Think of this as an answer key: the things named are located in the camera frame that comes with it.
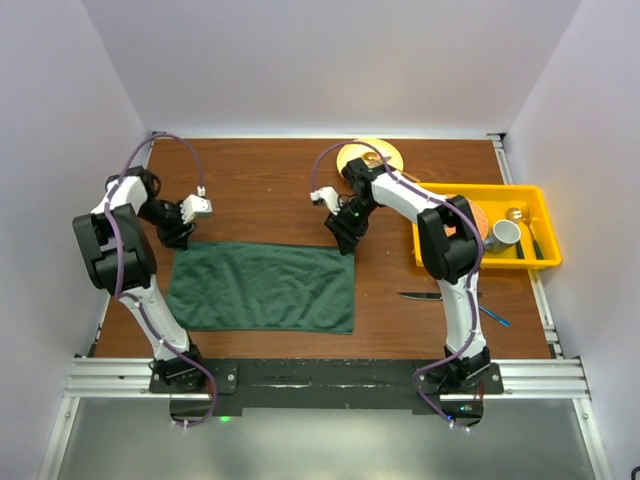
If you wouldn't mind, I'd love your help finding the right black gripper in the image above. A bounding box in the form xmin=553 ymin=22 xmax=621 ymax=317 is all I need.
xmin=325 ymin=197 xmax=379 ymax=255

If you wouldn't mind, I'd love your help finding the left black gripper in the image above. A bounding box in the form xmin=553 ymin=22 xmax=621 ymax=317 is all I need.
xmin=137 ymin=198 xmax=196 ymax=250

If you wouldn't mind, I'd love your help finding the dark green cloth napkin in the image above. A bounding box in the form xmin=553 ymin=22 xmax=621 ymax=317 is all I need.
xmin=166 ymin=242 xmax=355 ymax=334

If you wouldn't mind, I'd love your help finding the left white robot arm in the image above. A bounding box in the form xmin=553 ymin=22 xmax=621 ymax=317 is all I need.
xmin=72 ymin=167 xmax=213 ymax=392

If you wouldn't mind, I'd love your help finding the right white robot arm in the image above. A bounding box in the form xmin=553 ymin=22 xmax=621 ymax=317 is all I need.
xmin=310 ymin=158 xmax=491 ymax=393

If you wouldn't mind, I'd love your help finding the gold spoon on plate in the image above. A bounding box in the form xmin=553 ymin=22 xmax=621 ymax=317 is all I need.
xmin=362 ymin=151 xmax=420 ymax=183

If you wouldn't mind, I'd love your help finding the yellow round plate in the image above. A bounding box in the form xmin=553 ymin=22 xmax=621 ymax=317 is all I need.
xmin=336 ymin=138 xmax=404 ymax=174

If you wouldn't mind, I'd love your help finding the orange woven coaster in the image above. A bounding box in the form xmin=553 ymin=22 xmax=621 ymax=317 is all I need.
xmin=445 ymin=194 xmax=490 ymax=241

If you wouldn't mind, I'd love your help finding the grey mug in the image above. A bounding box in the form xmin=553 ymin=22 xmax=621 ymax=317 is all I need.
xmin=484 ymin=219 xmax=521 ymax=254

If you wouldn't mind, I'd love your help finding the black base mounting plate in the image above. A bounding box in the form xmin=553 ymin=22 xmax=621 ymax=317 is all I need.
xmin=149 ymin=357 xmax=505 ymax=420

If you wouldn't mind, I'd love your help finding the gold spoon in bin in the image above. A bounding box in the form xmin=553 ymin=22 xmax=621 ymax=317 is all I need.
xmin=506 ymin=207 xmax=535 ymax=239

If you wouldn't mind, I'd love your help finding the yellow plastic bin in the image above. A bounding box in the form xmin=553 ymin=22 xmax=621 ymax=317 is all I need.
xmin=420 ymin=183 xmax=562 ymax=270

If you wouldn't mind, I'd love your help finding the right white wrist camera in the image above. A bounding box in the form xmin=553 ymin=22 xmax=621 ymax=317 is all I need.
xmin=310 ymin=186 xmax=341 ymax=215

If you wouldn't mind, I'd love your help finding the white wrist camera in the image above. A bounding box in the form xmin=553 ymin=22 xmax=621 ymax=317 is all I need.
xmin=180 ymin=186 xmax=213 ymax=224
xmin=310 ymin=186 xmax=341 ymax=215

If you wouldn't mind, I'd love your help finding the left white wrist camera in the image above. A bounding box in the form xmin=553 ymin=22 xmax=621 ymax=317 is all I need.
xmin=180 ymin=186 xmax=213 ymax=224

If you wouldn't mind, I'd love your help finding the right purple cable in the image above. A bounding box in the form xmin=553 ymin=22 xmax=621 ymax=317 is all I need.
xmin=310 ymin=141 xmax=486 ymax=434

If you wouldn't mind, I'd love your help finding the purple cable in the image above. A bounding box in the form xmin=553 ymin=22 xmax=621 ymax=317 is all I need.
xmin=103 ymin=132 xmax=221 ymax=434
xmin=310 ymin=141 xmax=486 ymax=434

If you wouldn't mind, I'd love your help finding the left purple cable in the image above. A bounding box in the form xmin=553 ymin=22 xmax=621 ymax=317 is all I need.
xmin=103 ymin=132 xmax=221 ymax=434

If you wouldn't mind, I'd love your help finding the aluminium frame rail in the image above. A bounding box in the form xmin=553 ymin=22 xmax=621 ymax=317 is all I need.
xmin=63 ymin=358 xmax=590 ymax=399

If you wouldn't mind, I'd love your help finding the dark handled utensil in bin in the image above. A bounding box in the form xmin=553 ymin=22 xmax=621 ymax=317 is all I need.
xmin=528 ymin=219 xmax=545 ymax=260

